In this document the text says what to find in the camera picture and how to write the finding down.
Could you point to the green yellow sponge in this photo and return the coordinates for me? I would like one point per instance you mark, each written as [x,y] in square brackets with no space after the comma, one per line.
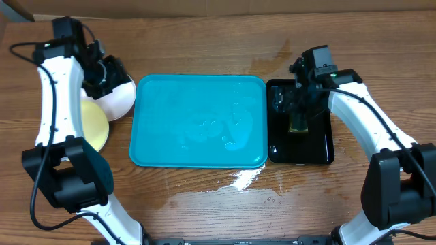
[298,123]

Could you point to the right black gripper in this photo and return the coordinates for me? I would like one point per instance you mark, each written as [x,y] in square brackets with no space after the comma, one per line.
[288,104]

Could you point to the white plate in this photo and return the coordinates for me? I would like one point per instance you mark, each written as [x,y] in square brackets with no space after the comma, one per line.
[118,103]

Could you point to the black plastic tray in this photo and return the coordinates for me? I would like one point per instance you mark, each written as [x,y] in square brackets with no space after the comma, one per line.
[314,147]

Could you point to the teal plastic tray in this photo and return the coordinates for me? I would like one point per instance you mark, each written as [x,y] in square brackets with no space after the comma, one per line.
[200,121]

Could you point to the yellow-green plate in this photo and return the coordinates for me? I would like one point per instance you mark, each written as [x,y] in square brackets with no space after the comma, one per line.
[95,124]

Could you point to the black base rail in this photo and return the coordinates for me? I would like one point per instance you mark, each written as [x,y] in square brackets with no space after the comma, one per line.
[238,242]

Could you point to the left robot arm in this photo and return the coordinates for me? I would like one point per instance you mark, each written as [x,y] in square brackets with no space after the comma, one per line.
[65,168]

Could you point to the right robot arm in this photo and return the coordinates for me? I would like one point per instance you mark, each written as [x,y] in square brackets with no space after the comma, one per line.
[399,187]

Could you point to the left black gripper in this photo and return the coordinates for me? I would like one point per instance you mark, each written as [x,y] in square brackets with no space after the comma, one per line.
[120,77]

